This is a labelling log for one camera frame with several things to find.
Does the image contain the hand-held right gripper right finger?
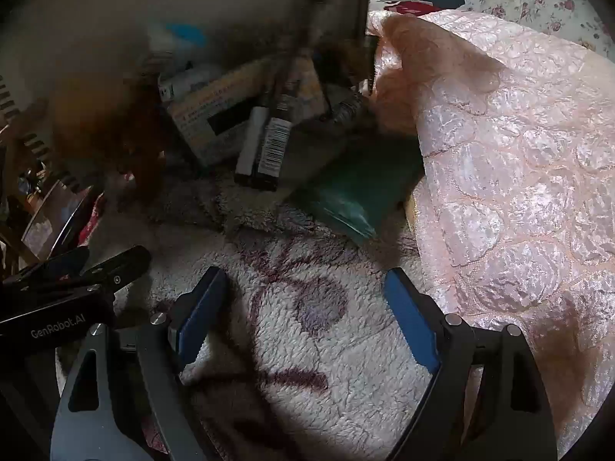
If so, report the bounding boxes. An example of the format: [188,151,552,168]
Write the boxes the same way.
[383,267,558,461]

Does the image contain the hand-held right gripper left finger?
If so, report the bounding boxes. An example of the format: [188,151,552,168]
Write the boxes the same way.
[50,265,230,461]

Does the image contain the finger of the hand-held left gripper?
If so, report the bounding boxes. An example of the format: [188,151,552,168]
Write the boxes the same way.
[0,247,91,291]
[19,245,153,301]

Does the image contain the green and black snack packet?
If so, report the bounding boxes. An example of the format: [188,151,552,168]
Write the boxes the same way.
[283,138,426,245]

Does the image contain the beige cracker pack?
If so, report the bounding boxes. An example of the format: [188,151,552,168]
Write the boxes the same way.
[166,58,327,169]

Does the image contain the long brown snack box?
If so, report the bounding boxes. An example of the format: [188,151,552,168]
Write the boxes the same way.
[234,48,322,192]

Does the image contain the clear zip bag brown snacks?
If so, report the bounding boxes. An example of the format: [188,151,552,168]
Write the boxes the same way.
[53,72,169,202]

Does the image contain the white fluffy printed blanket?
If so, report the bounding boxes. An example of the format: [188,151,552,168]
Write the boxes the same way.
[58,168,481,461]

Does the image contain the pink quilted blanket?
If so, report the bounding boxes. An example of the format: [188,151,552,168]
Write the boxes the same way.
[367,10,615,461]

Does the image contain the silver foil packet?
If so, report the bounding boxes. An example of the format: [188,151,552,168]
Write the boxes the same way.
[327,95,372,126]

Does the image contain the dark wooden post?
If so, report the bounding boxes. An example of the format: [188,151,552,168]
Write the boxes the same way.
[351,0,373,87]

